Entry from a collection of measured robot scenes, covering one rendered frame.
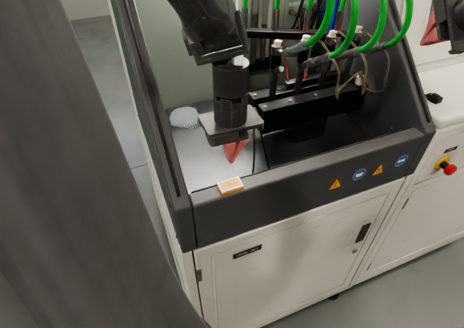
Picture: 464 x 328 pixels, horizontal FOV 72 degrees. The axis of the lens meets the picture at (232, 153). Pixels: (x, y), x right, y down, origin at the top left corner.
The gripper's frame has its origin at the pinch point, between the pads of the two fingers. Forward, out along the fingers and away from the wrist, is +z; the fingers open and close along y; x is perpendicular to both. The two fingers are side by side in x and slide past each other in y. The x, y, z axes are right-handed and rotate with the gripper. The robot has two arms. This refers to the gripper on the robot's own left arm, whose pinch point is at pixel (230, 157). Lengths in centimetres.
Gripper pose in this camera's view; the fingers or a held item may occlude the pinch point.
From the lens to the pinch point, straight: 61.6
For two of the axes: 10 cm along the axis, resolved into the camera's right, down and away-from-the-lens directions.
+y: -9.3, 2.3, -2.8
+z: 0.0, 7.6, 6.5
